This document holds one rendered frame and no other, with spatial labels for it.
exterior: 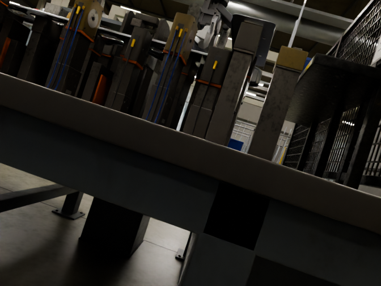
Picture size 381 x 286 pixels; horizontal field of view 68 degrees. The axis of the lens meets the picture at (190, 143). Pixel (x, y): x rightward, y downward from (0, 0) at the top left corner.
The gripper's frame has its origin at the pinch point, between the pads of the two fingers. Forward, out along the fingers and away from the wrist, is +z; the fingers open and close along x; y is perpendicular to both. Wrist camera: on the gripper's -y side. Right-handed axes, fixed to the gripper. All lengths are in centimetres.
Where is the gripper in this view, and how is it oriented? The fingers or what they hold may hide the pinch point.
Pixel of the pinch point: (207, 53)
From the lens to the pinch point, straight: 106.1
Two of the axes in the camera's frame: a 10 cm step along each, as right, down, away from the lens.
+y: -9.3, -3.1, 1.7
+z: -3.2, 9.5, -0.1
